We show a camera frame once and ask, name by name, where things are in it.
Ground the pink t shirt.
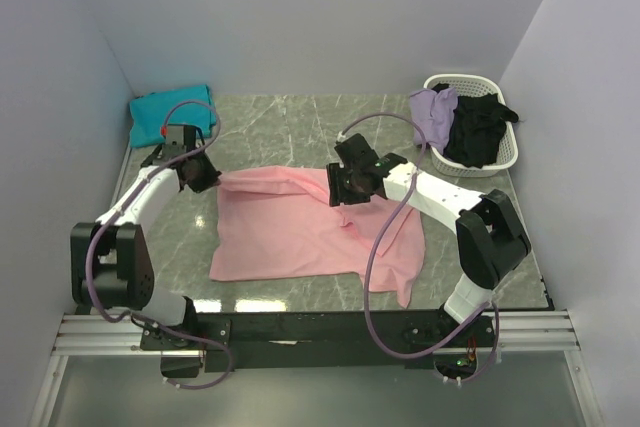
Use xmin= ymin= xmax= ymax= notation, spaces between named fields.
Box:
xmin=209 ymin=166 xmax=426 ymax=307

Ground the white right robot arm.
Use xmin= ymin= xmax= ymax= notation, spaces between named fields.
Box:
xmin=326 ymin=134 xmax=531 ymax=346

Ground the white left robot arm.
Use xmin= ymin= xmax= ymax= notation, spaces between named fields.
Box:
xmin=70 ymin=138 xmax=220 ymax=349

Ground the folded teal t shirt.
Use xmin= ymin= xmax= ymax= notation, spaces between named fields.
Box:
xmin=128 ymin=83 xmax=219 ymax=150

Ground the lavender t shirt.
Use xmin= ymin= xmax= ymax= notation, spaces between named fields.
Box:
xmin=409 ymin=84 xmax=458 ymax=154

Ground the black t shirt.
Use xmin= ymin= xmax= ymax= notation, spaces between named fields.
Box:
xmin=443 ymin=87 xmax=519 ymax=168

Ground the white plastic laundry basket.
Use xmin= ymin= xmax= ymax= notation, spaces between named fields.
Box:
xmin=423 ymin=73 xmax=519 ymax=178

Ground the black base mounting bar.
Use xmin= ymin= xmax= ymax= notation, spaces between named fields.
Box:
xmin=140 ymin=310 xmax=498 ymax=378

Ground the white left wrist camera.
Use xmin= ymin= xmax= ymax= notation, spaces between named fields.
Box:
xmin=161 ymin=124 xmax=198 ymax=150

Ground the aluminium frame rail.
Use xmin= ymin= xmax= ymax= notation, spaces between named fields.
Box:
xmin=51 ymin=311 xmax=581 ymax=357

